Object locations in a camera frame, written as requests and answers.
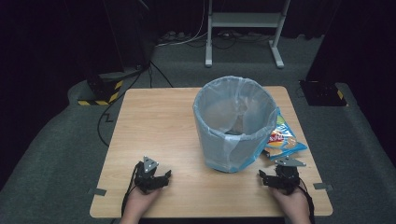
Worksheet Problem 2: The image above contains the bin with blue liner bag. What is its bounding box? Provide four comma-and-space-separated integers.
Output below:
192, 75, 280, 174

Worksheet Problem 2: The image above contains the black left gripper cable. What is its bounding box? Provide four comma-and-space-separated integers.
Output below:
120, 161, 140, 218

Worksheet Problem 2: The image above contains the blue chip bag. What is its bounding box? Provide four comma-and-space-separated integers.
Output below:
262, 106, 309, 161

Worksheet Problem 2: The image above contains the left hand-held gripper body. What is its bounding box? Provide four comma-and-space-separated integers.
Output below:
134, 156, 163, 194

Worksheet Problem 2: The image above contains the white floor cable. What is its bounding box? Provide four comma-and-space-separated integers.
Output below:
155, 0, 209, 49

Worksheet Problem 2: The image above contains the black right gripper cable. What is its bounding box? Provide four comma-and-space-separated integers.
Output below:
298, 177, 316, 224

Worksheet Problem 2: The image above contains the black looped floor cable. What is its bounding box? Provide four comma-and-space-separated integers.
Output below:
186, 30, 273, 50

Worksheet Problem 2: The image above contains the black hazard-striped stand base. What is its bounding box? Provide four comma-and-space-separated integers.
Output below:
298, 79, 348, 107
77, 72, 124, 106

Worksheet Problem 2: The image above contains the white metal stand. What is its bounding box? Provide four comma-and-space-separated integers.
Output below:
204, 0, 291, 70

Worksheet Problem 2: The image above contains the dark power strip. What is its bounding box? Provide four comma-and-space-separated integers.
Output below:
158, 30, 191, 44

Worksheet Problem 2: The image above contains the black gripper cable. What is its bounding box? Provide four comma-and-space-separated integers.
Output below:
120, 161, 140, 218
298, 177, 316, 224

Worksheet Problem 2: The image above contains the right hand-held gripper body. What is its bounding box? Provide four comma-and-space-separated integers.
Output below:
273, 156, 307, 196

